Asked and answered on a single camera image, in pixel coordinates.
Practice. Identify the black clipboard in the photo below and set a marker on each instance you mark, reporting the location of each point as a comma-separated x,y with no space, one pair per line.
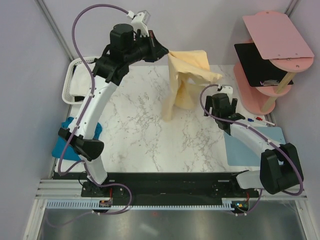
258,71

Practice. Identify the blue folded t shirt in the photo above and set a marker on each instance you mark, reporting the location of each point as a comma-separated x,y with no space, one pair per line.
70,154

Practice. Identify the light blue clipboard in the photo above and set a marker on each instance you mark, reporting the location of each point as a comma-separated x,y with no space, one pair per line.
239,155

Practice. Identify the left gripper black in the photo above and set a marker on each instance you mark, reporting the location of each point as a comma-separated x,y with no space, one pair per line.
156,49

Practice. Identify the pink tiered shelf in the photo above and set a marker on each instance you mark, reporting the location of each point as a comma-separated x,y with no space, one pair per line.
277,40

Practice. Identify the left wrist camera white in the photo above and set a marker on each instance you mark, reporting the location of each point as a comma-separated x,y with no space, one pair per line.
139,22

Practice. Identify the aluminium frame rail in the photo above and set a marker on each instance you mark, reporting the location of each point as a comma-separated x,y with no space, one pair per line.
60,189

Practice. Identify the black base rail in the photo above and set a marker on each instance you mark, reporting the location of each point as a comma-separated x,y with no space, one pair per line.
179,188

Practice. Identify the yellow t shirt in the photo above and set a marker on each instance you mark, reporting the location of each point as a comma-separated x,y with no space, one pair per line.
188,71

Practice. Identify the white perforated basket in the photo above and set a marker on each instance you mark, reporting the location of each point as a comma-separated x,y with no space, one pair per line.
66,96

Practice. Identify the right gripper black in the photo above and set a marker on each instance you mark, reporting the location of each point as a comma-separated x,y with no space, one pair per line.
208,104

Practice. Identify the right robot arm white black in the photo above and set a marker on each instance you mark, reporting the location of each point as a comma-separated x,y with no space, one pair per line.
279,168

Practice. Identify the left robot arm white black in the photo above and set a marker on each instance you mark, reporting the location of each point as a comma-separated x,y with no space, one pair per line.
129,43

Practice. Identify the white t shirt in basket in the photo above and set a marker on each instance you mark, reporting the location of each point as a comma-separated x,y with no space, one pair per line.
81,81

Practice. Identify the red capped marker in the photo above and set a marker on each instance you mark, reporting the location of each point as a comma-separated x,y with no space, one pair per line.
265,121

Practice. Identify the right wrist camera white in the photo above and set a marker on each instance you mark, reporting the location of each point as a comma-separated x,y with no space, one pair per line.
227,89

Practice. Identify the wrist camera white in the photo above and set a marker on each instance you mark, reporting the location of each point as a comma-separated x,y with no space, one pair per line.
139,22
227,89

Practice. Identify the white slotted cable duct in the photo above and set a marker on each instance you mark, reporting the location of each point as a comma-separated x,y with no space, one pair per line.
95,204

